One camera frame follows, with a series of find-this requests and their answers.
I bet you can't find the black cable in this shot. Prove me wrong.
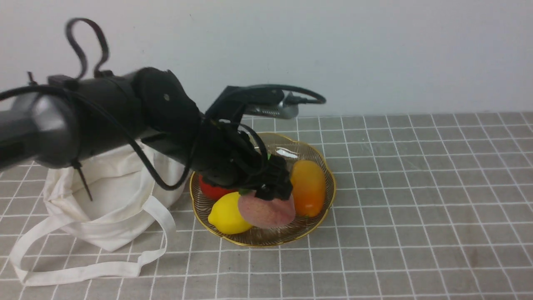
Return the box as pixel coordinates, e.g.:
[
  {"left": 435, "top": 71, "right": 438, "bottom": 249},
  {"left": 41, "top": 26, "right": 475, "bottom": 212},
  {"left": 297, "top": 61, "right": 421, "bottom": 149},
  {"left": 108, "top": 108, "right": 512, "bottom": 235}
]
[{"left": 0, "top": 17, "right": 327, "bottom": 201}]

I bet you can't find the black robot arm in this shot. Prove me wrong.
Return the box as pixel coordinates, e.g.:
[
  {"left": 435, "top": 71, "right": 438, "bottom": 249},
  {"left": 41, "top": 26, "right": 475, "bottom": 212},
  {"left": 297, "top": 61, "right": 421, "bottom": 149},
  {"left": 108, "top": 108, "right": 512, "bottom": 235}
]
[{"left": 1, "top": 68, "right": 293, "bottom": 200}]

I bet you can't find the white cloth tote bag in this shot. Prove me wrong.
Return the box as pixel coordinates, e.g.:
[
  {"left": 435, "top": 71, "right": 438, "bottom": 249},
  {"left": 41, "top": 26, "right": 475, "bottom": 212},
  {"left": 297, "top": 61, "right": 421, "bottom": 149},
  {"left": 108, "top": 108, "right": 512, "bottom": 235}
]
[{"left": 8, "top": 146, "right": 184, "bottom": 286}]

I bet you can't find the grey checked tablecloth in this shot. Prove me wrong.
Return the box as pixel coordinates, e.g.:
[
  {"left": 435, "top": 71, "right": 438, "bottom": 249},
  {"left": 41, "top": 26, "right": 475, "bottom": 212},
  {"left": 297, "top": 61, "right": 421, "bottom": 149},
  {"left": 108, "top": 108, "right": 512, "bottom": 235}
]
[{"left": 1, "top": 112, "right": 533, "bottom": 300}]

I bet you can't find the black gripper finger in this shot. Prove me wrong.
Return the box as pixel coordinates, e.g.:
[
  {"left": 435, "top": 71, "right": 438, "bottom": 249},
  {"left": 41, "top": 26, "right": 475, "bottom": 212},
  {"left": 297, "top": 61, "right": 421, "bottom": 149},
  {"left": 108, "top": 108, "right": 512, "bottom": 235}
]
[{"left": 254, "top": 167, "right": 293, "bottom": 201}]

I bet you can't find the pink peach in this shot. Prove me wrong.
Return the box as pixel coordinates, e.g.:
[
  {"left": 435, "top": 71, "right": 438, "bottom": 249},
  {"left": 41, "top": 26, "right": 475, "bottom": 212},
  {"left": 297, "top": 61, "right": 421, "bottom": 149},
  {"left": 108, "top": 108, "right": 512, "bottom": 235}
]
[{"left": 238, "top": 192, "right": 296, "bottom": 229}]

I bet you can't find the yellow lemon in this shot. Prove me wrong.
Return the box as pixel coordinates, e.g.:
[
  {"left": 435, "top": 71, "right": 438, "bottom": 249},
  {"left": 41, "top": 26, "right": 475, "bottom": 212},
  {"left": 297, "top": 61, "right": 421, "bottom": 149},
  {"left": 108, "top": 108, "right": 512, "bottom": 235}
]
[{"left": 208, "top": 192, "right": 253, "bottom": 234}]

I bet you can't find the red apple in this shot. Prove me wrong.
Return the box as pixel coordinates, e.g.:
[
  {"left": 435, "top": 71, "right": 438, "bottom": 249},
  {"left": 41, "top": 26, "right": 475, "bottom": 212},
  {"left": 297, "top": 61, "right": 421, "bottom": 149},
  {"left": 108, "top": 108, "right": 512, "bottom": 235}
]
[{"left": 199, "top": 175, "right": 237, "bottom": 201}]

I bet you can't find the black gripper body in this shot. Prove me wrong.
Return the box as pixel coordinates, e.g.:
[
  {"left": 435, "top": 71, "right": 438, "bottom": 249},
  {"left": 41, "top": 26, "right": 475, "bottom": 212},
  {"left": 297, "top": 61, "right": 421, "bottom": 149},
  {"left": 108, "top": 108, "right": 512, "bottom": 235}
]
[{"left": 190, "top": 121, "right": 287, "bottom": 190}]

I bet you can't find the orange mango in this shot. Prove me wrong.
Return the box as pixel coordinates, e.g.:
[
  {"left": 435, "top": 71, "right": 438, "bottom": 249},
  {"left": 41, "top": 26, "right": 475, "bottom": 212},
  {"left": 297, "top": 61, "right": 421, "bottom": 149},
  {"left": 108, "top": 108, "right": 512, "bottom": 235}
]
[{"left": 291, "top": 160, "right": 326, "bottom": 217}]

